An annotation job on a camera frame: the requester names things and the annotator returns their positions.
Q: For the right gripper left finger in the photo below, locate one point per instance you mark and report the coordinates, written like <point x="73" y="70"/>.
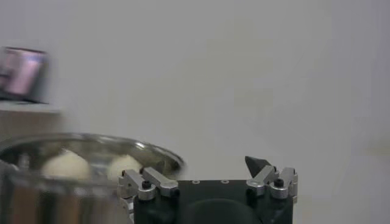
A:
<point x="160" y="182"/>

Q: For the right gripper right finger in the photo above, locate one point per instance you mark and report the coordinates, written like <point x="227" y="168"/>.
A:
<point x="262" y="179"/>

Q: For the white steamed baozi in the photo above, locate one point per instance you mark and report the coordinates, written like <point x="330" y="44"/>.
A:
<point x="67" y="165"/>
<point x="123" y="165"/>

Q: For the perforated steel steamer basket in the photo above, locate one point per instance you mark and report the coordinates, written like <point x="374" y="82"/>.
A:
<point x="36" y="201"/>

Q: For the black laptop bright screen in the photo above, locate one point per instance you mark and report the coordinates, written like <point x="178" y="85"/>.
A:
<point x="22" y="74"/>

